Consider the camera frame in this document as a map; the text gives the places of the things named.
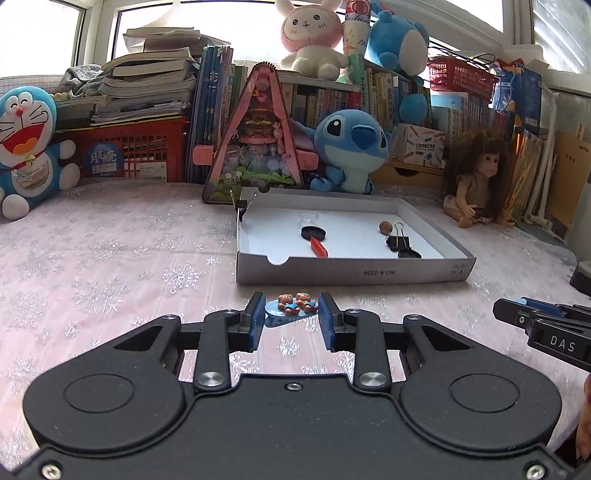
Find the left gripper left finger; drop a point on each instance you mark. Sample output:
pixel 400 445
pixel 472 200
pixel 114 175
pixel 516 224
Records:
pixel 221 333

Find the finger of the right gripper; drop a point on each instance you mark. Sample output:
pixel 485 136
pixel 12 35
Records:
pixel 512 312
pixel 557 310

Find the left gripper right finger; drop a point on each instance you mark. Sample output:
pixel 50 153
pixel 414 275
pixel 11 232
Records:
pixel 364 334

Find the large black binder clip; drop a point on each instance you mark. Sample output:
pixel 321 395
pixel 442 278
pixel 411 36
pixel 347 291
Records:
pixel 399 243

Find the person's hand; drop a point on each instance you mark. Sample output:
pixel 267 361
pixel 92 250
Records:
pixel 583 434

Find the brown walnut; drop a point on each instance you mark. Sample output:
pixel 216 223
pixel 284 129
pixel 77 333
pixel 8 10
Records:
pixel 386 227

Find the black round lid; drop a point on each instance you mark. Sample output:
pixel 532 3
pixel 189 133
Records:
pixel 313 232

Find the white cardboard box tray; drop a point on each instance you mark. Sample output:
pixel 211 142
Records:
pixel 271 251

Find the clear plastic cup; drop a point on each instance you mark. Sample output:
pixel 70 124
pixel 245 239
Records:
pixel 308 218

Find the small binder clip on tray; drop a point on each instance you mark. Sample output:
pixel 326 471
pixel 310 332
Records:
pixel 241 205

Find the brown-haired doll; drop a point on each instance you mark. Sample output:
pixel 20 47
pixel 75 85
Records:
pixel 478 178

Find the wooden drawer shelf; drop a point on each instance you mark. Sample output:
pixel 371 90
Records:
pixel 403 174

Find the pink triangular dollhouse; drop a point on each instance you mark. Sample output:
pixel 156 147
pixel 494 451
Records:
pixel 257 147

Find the blue Stitch plush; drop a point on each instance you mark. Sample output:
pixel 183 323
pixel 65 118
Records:
pixel 351 144

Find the red plastic crate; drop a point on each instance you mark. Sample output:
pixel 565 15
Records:
pixel 147 149

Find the white stationery box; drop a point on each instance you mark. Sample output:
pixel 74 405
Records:
pixel 420 146

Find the Doraemon plush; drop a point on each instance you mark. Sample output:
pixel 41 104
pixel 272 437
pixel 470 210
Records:
pixel 33 167

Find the stack of books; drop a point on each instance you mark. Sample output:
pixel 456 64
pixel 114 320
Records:
pixel 155 78

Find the blue round plush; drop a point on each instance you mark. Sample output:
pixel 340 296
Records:
pixel 401 46

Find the pink white bunny plush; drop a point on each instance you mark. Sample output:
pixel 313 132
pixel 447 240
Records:
pixel 310 34

